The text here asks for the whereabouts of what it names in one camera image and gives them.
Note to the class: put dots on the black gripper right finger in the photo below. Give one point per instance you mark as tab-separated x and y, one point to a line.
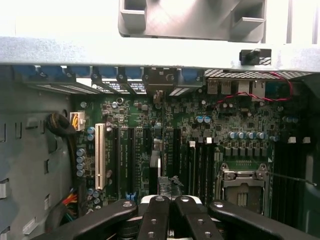
200	222

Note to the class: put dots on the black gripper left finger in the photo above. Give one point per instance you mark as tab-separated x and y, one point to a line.
152	222

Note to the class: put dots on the blue SATA ports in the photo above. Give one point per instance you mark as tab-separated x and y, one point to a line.
130	196

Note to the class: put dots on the metal CPU socket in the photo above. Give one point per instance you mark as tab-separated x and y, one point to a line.
243	190

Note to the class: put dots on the long black expansion slot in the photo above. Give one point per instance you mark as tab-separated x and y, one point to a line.
116	162
176	150
131	162

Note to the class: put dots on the short black expansion slot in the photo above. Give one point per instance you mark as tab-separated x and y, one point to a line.
147	137

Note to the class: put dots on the white expansion slot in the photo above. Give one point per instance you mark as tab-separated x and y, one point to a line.
99	155

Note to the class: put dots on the thin metal locking lever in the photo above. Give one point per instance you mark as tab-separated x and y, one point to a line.
290	178

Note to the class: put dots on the green motherboard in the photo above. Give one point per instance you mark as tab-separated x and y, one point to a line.
175	112

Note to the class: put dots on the white power connector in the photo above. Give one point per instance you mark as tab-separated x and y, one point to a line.
77	121

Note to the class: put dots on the open black PC case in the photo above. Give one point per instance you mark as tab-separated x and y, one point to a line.
75	50

